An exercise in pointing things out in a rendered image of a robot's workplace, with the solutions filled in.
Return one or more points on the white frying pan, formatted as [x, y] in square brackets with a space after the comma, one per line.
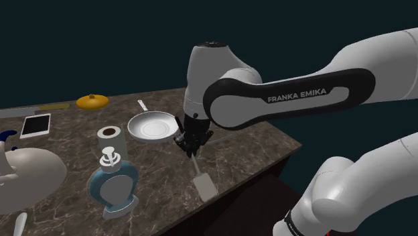
[152, 128]

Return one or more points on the large white rounded vessel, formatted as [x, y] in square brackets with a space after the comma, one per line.
[29, 176]

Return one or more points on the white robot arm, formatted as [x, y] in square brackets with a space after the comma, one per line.
[352, 65]

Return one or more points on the yellow round lid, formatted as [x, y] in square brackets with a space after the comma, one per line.
[92, 102]

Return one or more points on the grey spatula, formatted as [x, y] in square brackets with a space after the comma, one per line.
[205, 186]

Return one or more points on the blue and white soap dispenser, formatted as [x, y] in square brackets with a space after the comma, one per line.
[114, 191]

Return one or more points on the white tablet with black screen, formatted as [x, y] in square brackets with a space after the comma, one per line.
[35, 125]

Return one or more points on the white paper towel roll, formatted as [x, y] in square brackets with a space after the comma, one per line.
[112, 139]

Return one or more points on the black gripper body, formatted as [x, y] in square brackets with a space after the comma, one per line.
[195, 129]

